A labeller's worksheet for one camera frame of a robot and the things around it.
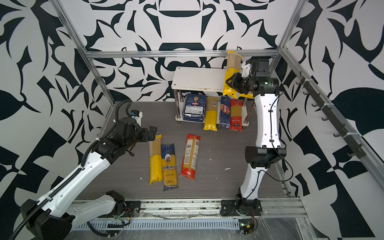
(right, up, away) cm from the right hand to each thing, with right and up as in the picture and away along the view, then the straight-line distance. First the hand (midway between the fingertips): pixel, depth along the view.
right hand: (229, 79), depth 72 cm
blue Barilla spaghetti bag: (+4, -18, +27) cm, 32 cm away
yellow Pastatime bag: (-38, -43, +15) cm, 59 cm away
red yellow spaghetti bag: (+12, -17, +29) cm, 36 cm away
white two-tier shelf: (-10, +1, +11) cm, 15 cm away
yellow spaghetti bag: (-5, -16, +30) cm, 34 cm away
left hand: (-39, -22, +3) cm, 45 cm away
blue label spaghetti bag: (-31, -47, +13) cm, 58 cm away
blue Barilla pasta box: (-16, -12, +28) cm, 34 cm away
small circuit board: (+7, -69, -1) cm, 70 cm away
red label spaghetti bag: (-19, -41, +17) cm, 48 cm away
